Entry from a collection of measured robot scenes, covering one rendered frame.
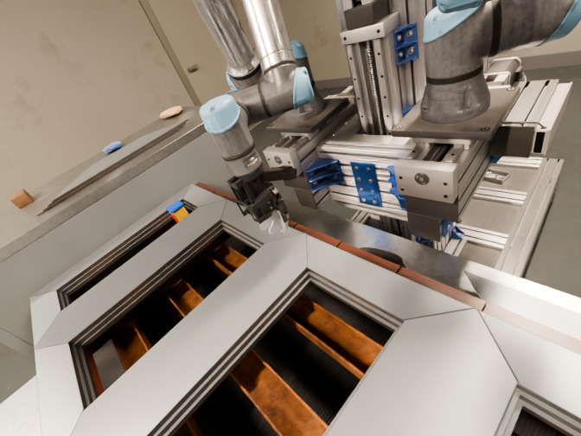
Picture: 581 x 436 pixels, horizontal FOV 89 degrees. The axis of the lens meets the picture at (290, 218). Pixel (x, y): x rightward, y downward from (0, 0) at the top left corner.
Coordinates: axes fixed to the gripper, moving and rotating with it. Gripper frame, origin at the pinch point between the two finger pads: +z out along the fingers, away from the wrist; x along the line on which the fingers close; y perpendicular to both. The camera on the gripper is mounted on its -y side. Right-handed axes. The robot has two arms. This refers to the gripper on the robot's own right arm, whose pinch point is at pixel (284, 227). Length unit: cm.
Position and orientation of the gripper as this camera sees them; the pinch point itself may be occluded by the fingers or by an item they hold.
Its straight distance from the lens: 78.3
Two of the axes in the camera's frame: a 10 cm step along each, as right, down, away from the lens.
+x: 6.6, 2.7, -7.0
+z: 3.3, 7.4, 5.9
